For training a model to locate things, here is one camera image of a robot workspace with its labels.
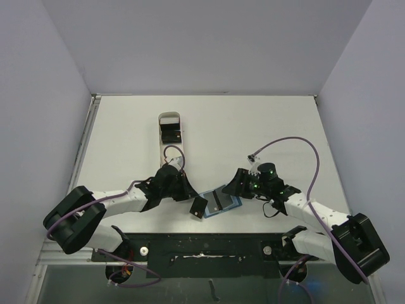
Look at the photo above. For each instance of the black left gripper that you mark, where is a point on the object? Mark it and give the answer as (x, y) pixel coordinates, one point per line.
(187, 191)

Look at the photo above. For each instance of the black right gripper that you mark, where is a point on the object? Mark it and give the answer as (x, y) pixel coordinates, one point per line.
(242, 182)

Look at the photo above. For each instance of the black credit card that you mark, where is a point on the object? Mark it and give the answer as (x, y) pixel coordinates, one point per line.
(198, 207)
(171, 133)
(212, 207)
(224, 201)

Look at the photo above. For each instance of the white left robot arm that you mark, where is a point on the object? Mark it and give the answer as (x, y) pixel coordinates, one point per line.
(75, 223)

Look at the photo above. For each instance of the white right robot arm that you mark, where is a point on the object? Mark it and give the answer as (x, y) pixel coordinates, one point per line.
(348, 241)

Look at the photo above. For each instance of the white card tray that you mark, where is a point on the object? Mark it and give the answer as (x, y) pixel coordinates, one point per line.
(171, 148)

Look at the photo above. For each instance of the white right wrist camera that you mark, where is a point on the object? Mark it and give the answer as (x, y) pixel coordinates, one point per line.
(255, 162)

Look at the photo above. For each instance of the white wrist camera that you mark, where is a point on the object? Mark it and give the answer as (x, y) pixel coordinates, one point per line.
(177, 162)
(255, 162)

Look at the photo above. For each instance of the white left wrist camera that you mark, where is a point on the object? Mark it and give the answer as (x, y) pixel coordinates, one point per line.
(177, 162)

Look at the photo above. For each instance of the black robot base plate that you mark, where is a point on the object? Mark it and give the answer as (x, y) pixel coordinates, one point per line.
(147, 258)

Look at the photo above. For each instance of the aluminium frame rail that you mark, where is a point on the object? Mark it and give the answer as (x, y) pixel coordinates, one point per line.
(53, 256)

